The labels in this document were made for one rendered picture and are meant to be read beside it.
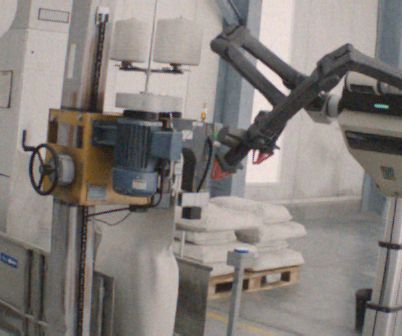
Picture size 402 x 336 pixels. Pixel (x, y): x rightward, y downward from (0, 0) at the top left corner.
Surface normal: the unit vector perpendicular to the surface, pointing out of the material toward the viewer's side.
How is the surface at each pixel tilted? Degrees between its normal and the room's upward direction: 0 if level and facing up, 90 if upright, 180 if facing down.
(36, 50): 90
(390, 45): 90
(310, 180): 90
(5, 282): 90
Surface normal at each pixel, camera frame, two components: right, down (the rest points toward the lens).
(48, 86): 0.73, 0.11
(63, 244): -0.68, -0.03
